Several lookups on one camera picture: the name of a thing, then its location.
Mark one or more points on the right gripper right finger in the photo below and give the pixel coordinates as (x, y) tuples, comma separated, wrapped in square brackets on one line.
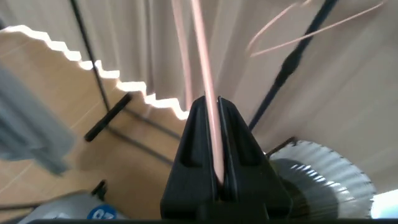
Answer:
[(252, 186)]

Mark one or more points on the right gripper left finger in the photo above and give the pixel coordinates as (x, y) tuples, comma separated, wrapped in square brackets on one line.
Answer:
[(189, 180)]

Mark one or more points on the pale grey shorts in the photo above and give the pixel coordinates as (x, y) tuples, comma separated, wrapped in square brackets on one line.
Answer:
[(31, 130)]

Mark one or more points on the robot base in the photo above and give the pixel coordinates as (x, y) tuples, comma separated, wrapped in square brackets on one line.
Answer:
[(62, 208)]

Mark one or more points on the white laundry basket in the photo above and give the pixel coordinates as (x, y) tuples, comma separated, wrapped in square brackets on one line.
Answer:
[(335, 174)]

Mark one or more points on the black clothes rack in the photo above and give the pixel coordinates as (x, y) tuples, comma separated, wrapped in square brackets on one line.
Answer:
[(109, 117)]

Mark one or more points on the beige curtain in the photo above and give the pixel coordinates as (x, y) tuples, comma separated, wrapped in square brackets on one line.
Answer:
[(342, 93)]

